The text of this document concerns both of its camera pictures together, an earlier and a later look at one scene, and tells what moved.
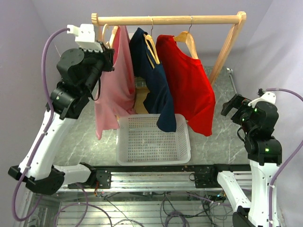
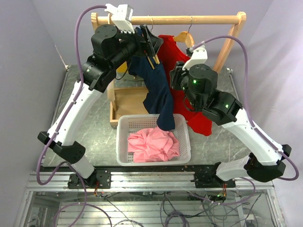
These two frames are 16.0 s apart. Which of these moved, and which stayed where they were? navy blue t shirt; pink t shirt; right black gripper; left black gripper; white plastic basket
Moved: right black gripper; pink t shirt; left black gripper
Stayed: white plastic basket; navy blue t shirt
